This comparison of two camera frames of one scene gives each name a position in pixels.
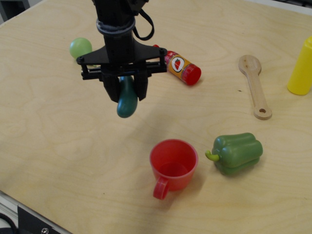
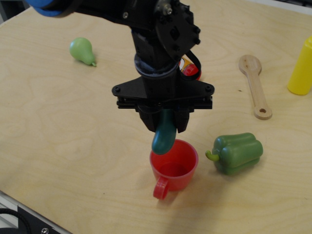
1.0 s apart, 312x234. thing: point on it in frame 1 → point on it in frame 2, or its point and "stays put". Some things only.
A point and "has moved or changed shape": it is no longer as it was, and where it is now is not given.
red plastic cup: (173, 162) stays put
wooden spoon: (250, 66) stays put
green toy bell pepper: (236, 153) stays put
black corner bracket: (29, 224) stays put
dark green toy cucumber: (127, 104) has moved or changed shape
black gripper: (123, 56) → (152, 95)
